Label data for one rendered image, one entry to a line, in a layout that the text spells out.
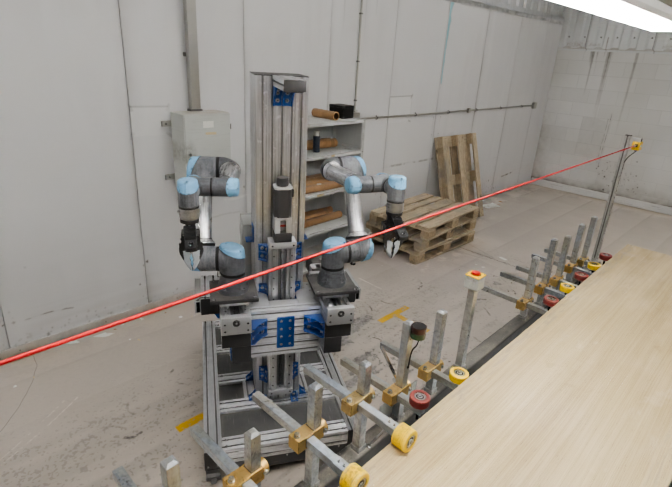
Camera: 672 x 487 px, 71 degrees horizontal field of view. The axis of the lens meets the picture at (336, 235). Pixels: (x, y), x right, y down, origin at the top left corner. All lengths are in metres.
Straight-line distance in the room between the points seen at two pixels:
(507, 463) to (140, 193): 3.14
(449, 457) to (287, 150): 1.46
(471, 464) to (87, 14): 3.35
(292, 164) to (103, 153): 1.83
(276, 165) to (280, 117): 0.23
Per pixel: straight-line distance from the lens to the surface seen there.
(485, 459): 1.81
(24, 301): 3.97
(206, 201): 2.28
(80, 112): 3.72
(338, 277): 2.36
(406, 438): 1.70
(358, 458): 1.99
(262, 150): 2.30
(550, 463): 1.89
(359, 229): 2.38
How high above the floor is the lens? 2.14
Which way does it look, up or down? 21 degrees down
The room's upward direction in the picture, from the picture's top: 3 degrees clockwise
